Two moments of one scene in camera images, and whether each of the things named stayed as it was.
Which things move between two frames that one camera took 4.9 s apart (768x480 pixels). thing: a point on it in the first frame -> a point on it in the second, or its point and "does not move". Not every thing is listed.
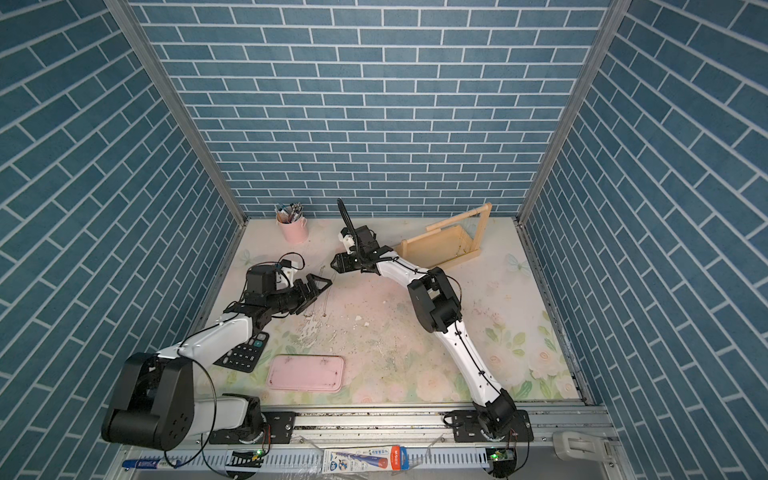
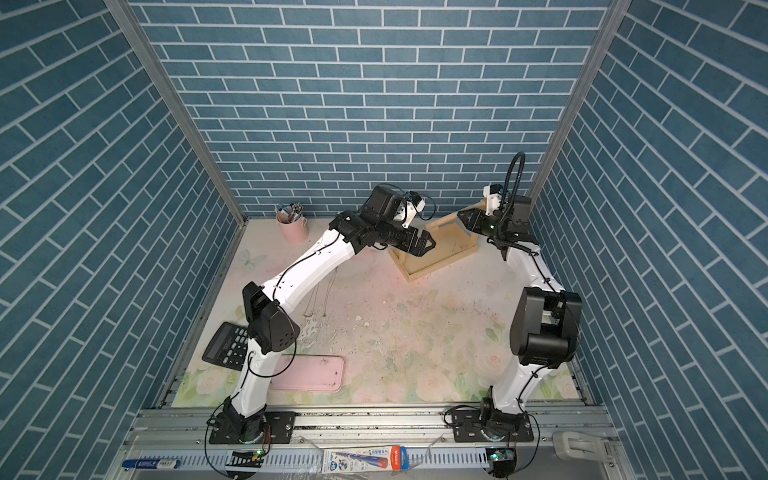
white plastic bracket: x=581 y=446 does not move
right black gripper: x=343 y=262 -> x=477 y=219
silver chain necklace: x=326 y=302 does not move
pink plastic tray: x=306 y=372 does not move
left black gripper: x=306 y=297 -> x=418 y=248
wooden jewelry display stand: x=453 y=240 does not move
